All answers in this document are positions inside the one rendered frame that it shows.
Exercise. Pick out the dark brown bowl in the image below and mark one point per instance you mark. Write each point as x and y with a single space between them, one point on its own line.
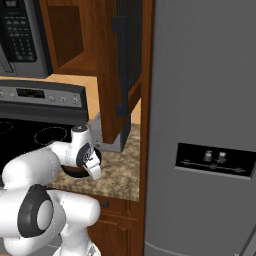
75 172

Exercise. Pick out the wooden base cabinet door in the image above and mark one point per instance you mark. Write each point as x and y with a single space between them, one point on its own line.
111 238

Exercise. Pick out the black drawer knob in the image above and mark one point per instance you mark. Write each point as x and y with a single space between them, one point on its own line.
105 204

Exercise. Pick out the tall wooden side panel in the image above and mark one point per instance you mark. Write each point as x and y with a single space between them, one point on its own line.
146 100

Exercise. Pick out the grey fridge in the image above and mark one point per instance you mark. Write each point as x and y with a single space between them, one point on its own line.
203 100

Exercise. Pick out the grey metal appliance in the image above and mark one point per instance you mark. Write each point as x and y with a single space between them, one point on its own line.
120 141

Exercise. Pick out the black and silver microwave oven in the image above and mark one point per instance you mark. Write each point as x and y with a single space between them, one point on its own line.
20 36

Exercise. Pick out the wooden cabinet door dark panel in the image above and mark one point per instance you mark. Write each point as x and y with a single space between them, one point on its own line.
110 83

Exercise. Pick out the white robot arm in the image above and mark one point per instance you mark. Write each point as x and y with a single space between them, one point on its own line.
30 173

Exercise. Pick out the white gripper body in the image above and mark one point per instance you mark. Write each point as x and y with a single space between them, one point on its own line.
94 168

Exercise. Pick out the wooden drawer front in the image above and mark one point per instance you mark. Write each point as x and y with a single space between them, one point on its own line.
121 206

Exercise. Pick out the black stove with silver panel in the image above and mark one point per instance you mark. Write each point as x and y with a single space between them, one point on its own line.
40 110

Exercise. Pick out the open wooden wall cabinet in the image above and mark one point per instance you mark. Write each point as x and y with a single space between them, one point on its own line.
76 36

